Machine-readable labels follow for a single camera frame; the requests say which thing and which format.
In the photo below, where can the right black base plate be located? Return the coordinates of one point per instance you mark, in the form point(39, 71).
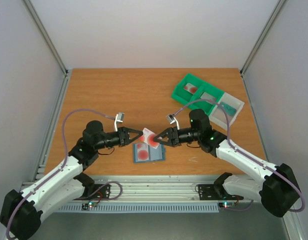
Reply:
point(214, 192)

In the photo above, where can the teal card holder wallet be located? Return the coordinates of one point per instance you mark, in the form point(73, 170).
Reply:
point(156, 155)

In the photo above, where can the teal card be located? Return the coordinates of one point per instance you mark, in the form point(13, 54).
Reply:
point(231, 111)

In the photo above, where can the right small circuit board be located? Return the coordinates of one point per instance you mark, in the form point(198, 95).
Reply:
point(226, 205)

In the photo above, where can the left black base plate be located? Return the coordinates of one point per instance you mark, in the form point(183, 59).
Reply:
point(96, 192)

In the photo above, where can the aluminium corner post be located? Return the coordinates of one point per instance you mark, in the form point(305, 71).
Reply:
point(263, 35)
point(41, 28)

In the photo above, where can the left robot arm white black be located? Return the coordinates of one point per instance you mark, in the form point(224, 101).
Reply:
point(24, 211)

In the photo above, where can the white card red circles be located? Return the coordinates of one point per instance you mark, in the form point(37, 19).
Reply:
point(148, 138)

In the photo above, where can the red circle card in holder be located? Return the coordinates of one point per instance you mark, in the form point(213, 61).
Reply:
point(142, 152)

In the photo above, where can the grey card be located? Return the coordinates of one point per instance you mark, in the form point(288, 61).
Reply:
point(208, 96)

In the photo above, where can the aluminium rail base frame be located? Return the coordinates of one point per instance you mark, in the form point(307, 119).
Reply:
point(144, 96)

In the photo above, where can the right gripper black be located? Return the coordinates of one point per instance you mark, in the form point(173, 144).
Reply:
point(173, 136)

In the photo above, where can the right aluminium corner post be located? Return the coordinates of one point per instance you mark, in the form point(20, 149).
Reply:
point(263, 35)

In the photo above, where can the left aluminium corner post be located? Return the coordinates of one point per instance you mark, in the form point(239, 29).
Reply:
point(41, 28)

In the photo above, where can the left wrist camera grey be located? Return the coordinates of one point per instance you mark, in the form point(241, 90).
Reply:
point(119, 118)

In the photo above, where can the white plastic bin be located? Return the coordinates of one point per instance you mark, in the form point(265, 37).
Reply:
point(218, 117)

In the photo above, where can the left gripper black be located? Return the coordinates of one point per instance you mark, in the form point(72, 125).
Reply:
point(124, 137)

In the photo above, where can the small circuit board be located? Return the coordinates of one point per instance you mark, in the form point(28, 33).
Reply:
point(226, 205)
point(88, 206)

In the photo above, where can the left small circuit board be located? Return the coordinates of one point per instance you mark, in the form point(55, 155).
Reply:
point(88, 206)

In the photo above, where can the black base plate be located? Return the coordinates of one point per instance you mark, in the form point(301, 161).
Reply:
point(214, 192)
point(96, 192)

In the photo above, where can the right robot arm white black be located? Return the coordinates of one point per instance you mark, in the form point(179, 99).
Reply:
point(274, 186)

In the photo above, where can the green plastic bin far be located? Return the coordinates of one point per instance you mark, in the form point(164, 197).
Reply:
point(182, 96)

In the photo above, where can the red circle card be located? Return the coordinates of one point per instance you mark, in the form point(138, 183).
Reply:
point(192, 89)
point(142, 152)

